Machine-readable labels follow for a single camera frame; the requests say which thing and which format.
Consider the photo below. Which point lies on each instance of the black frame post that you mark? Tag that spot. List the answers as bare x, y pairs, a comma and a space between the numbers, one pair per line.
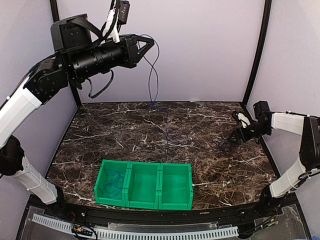
56, 17
258, 52

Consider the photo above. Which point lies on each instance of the middle green plastic bin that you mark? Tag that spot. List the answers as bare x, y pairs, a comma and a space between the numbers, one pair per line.
142, 188

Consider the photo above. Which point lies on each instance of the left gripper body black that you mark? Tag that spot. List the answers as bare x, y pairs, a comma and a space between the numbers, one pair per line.
128, 57

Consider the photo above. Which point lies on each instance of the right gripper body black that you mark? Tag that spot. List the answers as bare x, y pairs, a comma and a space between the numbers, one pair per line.
248, 136

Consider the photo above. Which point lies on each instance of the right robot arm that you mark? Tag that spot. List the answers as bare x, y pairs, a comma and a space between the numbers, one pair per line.
304, 130

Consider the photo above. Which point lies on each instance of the white slotted cable duct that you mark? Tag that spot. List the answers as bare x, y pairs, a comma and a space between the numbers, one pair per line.
101, 233

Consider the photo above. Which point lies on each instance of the left green plastic bin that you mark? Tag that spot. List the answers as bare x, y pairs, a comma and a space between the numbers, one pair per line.
110, 185

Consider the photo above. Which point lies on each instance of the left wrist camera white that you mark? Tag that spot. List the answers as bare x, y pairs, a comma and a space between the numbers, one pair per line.
116, 17

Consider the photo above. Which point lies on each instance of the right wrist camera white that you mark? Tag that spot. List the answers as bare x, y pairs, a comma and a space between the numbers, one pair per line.
240, 117

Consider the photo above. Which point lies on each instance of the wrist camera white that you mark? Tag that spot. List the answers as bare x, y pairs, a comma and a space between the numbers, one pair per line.
240, 117
116, 17

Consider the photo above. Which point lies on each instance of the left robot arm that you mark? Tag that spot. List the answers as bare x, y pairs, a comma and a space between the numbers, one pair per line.
81, 51

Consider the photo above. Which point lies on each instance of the left black frame post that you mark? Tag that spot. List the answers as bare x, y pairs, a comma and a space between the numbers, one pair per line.
56, 17

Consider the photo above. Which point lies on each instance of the right black frame post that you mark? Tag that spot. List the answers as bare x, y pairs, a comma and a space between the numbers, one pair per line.
258, 52

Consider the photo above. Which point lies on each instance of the green plastic bin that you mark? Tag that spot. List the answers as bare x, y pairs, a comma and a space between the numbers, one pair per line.
110, 185
142, 188
175, 187

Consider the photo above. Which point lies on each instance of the right green plastic bin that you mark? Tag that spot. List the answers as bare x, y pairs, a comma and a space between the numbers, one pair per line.
175, 187

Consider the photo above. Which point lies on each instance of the black front rail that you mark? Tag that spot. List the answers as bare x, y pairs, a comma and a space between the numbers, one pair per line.
241, 214

